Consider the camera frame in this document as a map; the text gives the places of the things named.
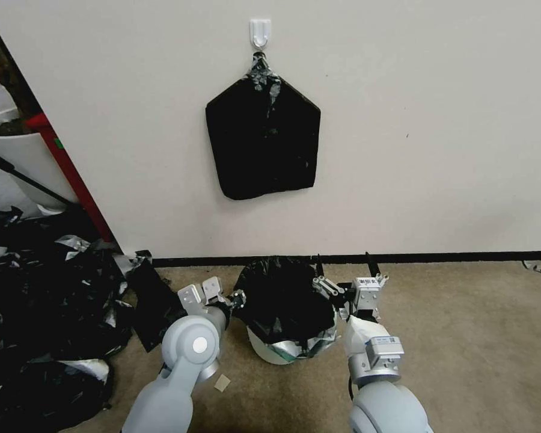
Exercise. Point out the black bin liner bag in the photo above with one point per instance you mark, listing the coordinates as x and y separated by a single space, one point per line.
284 306

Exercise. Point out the white round trash bin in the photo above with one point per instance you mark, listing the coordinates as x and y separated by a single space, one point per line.
270 352

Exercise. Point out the pile of black trash bags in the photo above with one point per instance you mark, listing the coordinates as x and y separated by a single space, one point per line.
49 293

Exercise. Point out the black hanging trash bag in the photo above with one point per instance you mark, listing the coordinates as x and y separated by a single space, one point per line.
263 149

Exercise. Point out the black tripod leg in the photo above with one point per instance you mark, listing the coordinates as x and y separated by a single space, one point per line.
22 178

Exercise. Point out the black baseboard strip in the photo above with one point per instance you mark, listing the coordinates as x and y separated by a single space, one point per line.
387 258

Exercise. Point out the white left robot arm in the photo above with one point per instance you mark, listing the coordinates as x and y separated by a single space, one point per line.
180 361

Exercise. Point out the white adhesive wall hook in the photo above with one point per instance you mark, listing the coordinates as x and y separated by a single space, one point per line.
259 31

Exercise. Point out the small tan paper scrap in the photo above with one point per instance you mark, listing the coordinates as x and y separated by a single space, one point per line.
221 382

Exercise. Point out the flat black trash bag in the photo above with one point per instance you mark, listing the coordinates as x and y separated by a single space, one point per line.
151 306

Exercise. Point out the brown plant trunk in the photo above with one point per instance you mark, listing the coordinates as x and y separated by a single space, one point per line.
0 67

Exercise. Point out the white plant pot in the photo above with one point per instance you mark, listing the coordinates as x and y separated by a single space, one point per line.
18 153

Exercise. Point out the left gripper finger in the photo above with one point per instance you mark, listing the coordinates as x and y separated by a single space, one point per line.
239 300

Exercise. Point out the red wall edge strip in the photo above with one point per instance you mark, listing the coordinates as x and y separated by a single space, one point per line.
67 171

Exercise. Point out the crumpled black trash bag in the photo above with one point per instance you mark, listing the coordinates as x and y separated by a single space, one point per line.
49 392

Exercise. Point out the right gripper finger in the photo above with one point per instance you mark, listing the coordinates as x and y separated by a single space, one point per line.
327 285
369 266

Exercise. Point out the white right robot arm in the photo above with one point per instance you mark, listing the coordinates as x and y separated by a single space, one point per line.
383 401

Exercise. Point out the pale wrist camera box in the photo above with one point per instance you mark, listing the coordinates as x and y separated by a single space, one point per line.
368 295

